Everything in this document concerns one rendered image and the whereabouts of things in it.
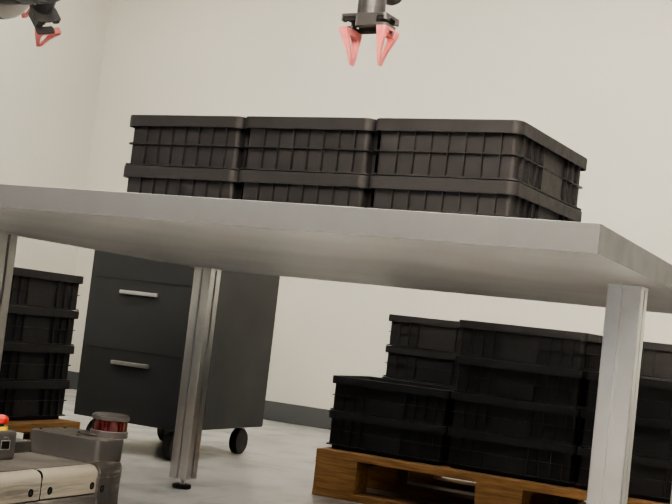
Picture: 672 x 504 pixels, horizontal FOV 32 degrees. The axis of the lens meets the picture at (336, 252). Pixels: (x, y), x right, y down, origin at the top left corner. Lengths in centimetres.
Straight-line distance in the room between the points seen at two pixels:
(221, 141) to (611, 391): 93
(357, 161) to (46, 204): 62
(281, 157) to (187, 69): 444
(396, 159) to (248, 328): 229
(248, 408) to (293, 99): 235
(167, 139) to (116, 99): 449
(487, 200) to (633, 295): 30
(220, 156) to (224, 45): 427
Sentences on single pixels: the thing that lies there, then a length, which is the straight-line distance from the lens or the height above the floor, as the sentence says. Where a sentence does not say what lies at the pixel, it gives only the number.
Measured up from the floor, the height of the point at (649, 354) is 55.
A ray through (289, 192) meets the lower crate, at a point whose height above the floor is 78.
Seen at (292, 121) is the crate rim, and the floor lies 92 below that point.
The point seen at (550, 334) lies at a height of 58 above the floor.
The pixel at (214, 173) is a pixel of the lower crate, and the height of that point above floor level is 81.
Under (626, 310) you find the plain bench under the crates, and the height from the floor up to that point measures 61.
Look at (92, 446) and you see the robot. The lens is 214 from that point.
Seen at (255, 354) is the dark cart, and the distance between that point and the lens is 449.
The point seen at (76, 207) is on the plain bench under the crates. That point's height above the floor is 67.
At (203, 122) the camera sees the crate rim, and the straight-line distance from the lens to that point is 245.
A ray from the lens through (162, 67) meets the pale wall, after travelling 686.
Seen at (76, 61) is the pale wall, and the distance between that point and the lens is 693.
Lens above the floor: 53
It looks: 4 degrees up
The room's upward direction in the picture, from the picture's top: 7 degrees clockwise
